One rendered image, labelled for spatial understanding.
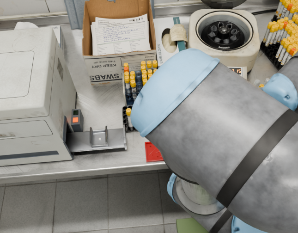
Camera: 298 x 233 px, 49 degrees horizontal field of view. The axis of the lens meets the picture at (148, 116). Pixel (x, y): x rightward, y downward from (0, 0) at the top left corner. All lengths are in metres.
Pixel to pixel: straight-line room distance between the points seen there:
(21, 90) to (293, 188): 0.68
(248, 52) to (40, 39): 0.65
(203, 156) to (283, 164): 0.07
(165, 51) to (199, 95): 0.87
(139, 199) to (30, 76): 1.19
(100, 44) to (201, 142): 0.97
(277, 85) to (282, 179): 0.40
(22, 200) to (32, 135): 1.15
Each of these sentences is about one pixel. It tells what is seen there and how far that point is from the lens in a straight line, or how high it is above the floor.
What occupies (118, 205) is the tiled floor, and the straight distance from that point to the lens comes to 1.89.
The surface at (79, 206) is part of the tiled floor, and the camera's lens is 1.92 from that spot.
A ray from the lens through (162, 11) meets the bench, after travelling 1.40.
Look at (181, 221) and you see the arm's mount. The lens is 0.91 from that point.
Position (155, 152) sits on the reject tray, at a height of 0.88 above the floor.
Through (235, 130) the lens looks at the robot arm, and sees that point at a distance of 0.29.
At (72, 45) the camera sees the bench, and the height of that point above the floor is 0.88.
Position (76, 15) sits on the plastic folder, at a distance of 1.37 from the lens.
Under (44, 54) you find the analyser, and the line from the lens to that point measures 0.90.
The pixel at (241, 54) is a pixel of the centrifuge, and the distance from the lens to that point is 1.13.
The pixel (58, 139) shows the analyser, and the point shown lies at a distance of 0.93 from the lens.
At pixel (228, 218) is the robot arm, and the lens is 0.70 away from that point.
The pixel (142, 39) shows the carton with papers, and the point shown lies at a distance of 1.23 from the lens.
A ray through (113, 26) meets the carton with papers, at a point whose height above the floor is 0.94.
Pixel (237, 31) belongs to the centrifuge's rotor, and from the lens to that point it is 1.22.
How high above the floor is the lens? 1.79
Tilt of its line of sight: 57 degrees down
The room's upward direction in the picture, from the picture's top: 4 degrees counter-clockwise
